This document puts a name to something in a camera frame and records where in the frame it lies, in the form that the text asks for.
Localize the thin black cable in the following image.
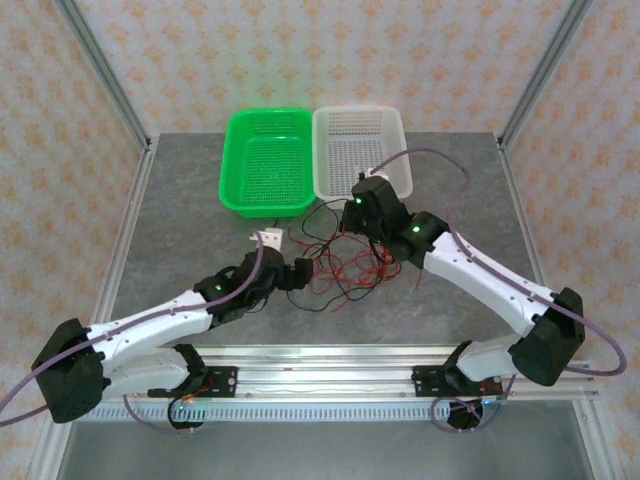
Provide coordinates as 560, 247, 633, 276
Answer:
272, 198, 401, 281
279, 239, 401, 314

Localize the thin red cable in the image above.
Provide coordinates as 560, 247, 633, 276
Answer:
292, 234, 402, 312

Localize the white plastic basket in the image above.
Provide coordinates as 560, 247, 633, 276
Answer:
312, 105, 415, 210

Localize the green plastic basket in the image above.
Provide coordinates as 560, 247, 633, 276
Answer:
218, 107, 318, 220

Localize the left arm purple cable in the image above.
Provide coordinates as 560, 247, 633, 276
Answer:
0, 229, 266, 437

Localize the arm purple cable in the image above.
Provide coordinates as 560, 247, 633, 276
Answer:
0, 229, 266, 437
372, 147, 629, 436

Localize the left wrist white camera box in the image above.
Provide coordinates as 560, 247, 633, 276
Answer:
251, 227, 284, 251

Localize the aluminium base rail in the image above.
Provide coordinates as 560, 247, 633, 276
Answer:
52, 343, 599, 402

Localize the aluminium table side rail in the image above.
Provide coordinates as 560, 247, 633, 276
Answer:
77, 135, 160, 362
496, 135, 572, 362

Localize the slotted grey cable duct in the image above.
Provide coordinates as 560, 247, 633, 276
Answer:
73, 402, 497, 422

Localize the aluminium frame post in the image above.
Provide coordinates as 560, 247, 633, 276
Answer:
497, 0, 596, 152
54, 0, 154, 152

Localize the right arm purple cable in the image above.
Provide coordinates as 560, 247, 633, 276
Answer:
372, 147, 629, 436

